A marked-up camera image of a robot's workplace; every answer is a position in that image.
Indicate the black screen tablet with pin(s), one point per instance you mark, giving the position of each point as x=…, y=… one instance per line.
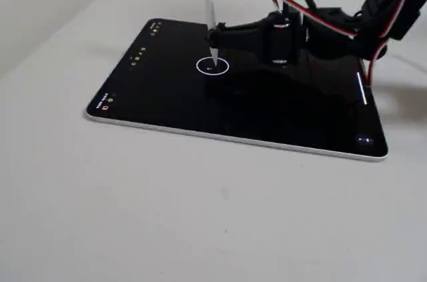
x=267, y=112

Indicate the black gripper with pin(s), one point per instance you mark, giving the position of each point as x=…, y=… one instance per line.
x=254, y=32

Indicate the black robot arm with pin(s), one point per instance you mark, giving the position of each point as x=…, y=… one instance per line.
x=393, y=5

